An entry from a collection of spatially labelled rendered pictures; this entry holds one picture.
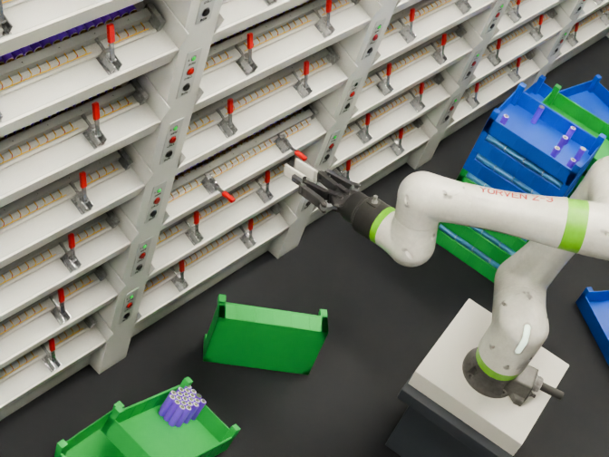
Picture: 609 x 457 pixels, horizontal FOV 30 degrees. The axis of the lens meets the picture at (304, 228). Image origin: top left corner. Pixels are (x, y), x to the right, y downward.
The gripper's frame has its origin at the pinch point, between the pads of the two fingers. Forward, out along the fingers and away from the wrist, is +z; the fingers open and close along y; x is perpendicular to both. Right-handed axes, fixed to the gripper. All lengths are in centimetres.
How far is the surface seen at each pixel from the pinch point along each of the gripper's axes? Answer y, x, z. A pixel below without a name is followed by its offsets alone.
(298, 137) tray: -19.6, 7.4, 17.7
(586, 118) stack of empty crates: -135, 33, -9
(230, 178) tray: 6.7, 8.1, 16.3
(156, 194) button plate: 36.8, -4.4, 10.3
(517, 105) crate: -98, 18, -2
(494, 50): -130, 23, 28
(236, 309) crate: 8.9, 45.1, 7.9
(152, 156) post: 41.0, -18.2, 7.3
